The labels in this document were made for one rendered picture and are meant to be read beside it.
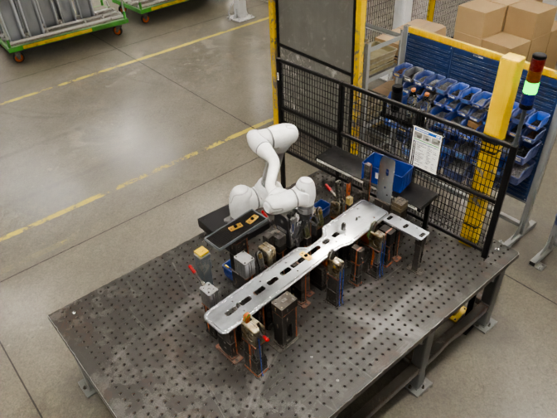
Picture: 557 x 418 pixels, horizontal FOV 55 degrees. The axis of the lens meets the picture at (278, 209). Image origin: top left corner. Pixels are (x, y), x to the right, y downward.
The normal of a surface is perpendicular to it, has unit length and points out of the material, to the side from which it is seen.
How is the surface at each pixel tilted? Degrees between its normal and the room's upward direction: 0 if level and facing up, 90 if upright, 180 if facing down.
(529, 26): 90
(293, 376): 0
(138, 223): 0
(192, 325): 0
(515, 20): 90
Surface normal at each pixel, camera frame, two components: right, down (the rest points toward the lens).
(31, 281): -0.04, -0.79
